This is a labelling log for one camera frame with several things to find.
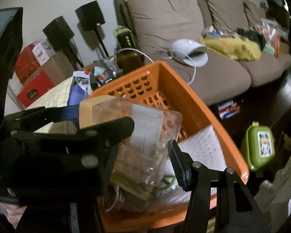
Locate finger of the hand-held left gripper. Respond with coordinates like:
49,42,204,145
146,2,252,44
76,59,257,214
3,105,81,129
11,116,135,151

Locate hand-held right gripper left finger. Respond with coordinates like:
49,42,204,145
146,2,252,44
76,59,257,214
16,195,105,233

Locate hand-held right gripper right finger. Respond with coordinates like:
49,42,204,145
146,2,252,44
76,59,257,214
169,139,269,233

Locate green plastic clamp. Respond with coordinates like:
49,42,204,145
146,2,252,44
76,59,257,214
158,175,178,192

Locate white foam net sheet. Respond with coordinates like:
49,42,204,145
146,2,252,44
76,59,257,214
165,125,227,209

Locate clear container with yellow lid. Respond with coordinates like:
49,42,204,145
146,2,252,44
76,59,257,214
79,95,183,201

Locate orange plastic basket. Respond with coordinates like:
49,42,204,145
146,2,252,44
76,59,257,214
88,61,250,233

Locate person's left hand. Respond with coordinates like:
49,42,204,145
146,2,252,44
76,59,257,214
0,202,24,227

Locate blue printed cloth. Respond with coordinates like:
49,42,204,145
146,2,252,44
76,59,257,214
68,84,90,107

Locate yellow checkered tablecloth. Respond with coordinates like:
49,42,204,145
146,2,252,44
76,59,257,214
25,76,74,134

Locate white paper leaflet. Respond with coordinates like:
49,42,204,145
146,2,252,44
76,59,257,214
73,71,91,93

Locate red gift box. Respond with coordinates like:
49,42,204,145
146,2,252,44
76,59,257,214
16,69,56,107

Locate brown cardboard box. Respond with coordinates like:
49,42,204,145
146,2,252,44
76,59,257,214
23,51,74,88

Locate dark red patterned box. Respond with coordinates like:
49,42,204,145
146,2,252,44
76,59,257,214
15,46,40,83

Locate white pink printed box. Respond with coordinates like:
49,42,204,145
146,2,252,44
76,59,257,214
31,39,56,65

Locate brown glass bottle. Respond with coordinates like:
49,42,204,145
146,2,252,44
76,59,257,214
116,49,146,74

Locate candy bar box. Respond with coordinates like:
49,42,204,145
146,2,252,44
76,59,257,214
217,99,240,119

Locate green cartoon lunch box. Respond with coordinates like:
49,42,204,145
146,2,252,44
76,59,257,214
241,121,275,171

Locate black speaker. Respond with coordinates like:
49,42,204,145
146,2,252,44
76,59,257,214
42,16,75,51
75,0,106,31

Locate green portable power station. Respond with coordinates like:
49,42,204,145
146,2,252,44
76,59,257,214
113,25,138,50

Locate white board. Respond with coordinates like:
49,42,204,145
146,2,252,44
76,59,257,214
253,150,291,233

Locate brown sofa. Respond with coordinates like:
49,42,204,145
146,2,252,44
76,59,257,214
114,0,291,106

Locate white dome lamp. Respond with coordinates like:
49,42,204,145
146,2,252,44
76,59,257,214
170,39,208,66

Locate large brown sofa cushion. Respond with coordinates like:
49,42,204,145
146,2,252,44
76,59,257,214
124,0,205,56

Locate yellow cloth bag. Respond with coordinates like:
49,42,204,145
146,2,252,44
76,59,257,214
200,35,262,61

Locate pile of snack packets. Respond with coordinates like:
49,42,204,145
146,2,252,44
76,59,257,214
204,25,236,38

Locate dark cloth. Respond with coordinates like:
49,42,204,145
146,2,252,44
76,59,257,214
236,28,266,51

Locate white orange shopping bag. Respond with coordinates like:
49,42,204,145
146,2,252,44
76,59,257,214
258,18,282,56

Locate small brown sofa cushion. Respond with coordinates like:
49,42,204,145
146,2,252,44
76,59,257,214
244,1,267,27

